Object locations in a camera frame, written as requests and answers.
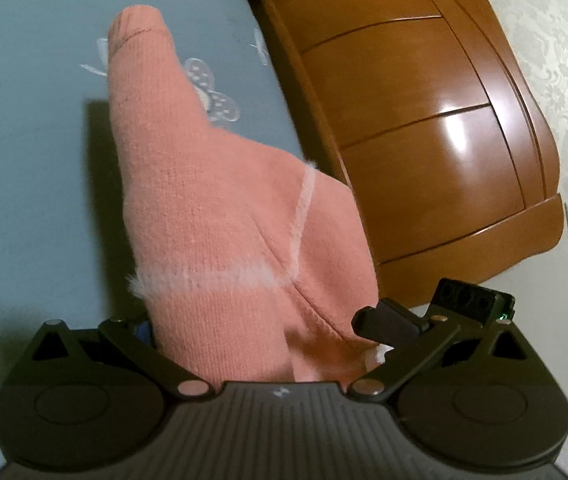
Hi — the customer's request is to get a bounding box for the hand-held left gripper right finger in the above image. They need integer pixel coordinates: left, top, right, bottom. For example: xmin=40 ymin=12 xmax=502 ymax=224
xmin=346 ymin=298 xmax=549 ymax=404

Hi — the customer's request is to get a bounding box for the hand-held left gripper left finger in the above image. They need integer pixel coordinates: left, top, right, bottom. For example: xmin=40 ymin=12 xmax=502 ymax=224
xmin=26 ymin=312 xmax=214 ymax=403

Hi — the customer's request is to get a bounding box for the blue floral bed sheet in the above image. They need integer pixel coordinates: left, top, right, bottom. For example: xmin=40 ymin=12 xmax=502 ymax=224
xmin=0 ymin=0 xmax=360 ymax=461

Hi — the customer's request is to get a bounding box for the wooden headboard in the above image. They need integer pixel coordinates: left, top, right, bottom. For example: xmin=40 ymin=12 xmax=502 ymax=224
xmin=249 ymin=0 xmax=565 ymax=308

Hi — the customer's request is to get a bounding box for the pink striped knit sweater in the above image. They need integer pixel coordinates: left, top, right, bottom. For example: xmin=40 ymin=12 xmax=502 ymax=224
xmin=106 ymin=5 xmax=380 ymax=386

